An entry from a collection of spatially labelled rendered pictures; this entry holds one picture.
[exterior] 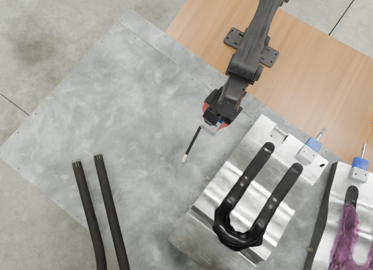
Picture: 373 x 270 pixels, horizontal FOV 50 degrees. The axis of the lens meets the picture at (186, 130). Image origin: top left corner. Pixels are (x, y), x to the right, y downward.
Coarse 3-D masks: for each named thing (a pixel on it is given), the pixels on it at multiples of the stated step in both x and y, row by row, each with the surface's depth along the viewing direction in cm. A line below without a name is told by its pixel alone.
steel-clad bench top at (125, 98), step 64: (128, 64) 143; (192, 64) 143; (64, 128) 136; (128, 128) 137; (192, 128) 137; (64, 192) 130; (128, 192) 131; (192, 192) 132; (320, 192) 133; (128, 256) 126
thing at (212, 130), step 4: (220, 120) 123; (204, 124) 121; (216, 124) 121; (220, 124) 121; (204, 128) 124; (208, 128) 121; (212, 128) 121; (216, 128) 121; (208, 132) 125; (212, 132) 121; (216, 132) 126
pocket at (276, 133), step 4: (276, 128) 131; (272, 132) 131; (276, 132) 131; (280, 132) 131; (284, 132) 130; (272, 136) 131; (276, 136) 131; (280, 136) 131; (284, 136) 131; (276, 140) 131; (280, 140) 131; (284, 140) 129
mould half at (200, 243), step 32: (256, 128) 129; (288, 160) 126; (320, 160) 127; (224, 192) 120; (256, 192) 124; (288, 192) 124; (192, 224) 123; (192, 256) 121; (224, 256) 121; (256, 256) 117
